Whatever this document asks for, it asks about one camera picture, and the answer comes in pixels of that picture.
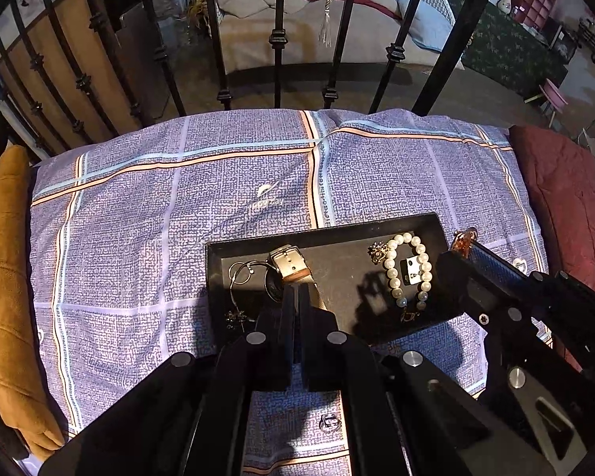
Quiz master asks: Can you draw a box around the black iron headboard railing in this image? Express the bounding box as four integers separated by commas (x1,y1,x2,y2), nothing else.
0,0,507,159

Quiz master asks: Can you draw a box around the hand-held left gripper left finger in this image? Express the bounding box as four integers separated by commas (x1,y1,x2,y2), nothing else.
40,285,298,476

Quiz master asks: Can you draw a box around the beige sofa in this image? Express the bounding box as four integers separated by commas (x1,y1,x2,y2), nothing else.
213,0,459,73

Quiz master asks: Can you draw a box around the pearl bracelet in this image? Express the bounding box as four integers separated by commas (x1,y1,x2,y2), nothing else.
384,234,433,308

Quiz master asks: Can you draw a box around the blue plaid bedsheet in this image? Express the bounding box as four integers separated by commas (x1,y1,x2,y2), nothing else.
27,108,551,476

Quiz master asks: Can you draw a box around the dark red cushion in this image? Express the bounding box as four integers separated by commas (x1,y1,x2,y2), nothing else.
508,125,595,303

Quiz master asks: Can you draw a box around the light blue pillow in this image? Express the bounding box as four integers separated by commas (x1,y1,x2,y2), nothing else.
397,0,457,55

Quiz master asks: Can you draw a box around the green floral cloth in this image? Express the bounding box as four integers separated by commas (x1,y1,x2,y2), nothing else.
443,0,581,95

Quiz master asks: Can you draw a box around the white strap wristwatch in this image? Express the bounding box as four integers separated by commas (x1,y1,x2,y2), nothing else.
267,244,328,318

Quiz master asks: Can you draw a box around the pink chair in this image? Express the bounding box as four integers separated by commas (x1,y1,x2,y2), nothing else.
526,78,571,127

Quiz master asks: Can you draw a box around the black rectangular box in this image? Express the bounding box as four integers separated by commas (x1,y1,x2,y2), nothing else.
205,212,469,347

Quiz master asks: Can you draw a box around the hanging tassel cord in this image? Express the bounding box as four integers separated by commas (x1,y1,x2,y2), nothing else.
319,0,339,46

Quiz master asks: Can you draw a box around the gold ornate brooch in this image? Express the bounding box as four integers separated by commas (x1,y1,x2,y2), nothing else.
368,242,393,265

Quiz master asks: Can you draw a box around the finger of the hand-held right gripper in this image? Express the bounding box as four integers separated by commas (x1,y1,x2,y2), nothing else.
439,250,591,476
468,242,541,308

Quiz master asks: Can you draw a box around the amber hair clip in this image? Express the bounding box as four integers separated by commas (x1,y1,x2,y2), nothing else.
453,228,479,259

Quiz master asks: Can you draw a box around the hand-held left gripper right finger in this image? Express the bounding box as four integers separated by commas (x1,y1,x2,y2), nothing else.
299,288,556,476

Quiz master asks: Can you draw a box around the tan cushion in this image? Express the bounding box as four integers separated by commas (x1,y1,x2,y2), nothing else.
0,145,67,462

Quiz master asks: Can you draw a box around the wooden board panel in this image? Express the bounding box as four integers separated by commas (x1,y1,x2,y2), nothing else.
0,0,144,154

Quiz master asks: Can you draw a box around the white earring card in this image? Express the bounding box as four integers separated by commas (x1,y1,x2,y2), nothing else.
399,256,423,286

